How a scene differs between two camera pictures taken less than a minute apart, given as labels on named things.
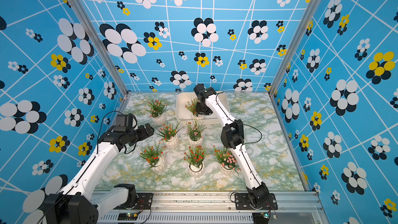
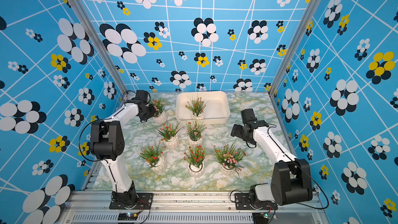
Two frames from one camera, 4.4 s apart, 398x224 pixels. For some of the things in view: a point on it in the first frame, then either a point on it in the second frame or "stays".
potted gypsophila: [155, 158] stays
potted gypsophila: [192, 105] stays
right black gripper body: [202, 110] → [240, 132]
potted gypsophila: [156, 109] stays
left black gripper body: [141, 133] → [150, 112]
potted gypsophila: [195, 131] stays
